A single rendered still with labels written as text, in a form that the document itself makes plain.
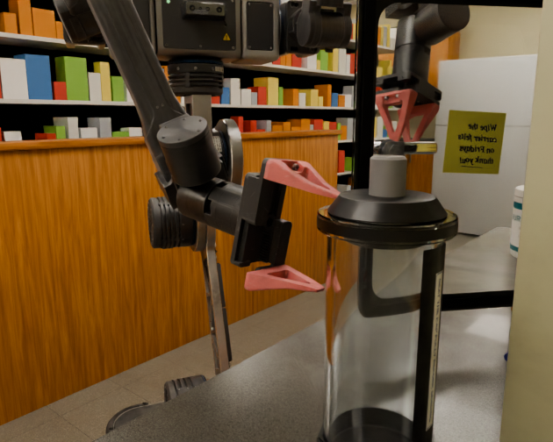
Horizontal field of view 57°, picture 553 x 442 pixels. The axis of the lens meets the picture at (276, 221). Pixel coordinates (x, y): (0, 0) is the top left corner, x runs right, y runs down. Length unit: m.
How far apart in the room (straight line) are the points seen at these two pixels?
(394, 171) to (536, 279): 0.16
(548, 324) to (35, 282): 2.10
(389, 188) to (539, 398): 0.23
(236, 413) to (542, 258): 0.33
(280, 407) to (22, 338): 1.91
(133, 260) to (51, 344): 0.52
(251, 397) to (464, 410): 0.22
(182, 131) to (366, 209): 0.26
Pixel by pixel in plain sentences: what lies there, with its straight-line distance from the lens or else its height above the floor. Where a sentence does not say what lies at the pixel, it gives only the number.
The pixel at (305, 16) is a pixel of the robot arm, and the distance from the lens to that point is 1.19.
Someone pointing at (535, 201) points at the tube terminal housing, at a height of 1.17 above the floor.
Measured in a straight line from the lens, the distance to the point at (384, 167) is 0.39.
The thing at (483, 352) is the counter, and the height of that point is 0.94.
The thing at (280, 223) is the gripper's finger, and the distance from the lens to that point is 0.56.
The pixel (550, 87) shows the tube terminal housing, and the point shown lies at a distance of 0.46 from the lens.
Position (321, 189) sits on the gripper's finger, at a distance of 0.50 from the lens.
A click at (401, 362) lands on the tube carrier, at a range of 0.40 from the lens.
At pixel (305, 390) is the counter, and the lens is 0.60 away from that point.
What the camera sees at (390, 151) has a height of 1.20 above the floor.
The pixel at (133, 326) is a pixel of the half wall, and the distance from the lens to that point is 2.68.
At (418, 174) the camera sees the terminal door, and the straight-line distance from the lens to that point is 0.65.
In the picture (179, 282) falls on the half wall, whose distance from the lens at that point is 2.80.
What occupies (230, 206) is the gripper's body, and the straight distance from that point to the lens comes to 0.56.
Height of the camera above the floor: 1.24
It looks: 12 degrees down
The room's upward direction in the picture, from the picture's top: straight up
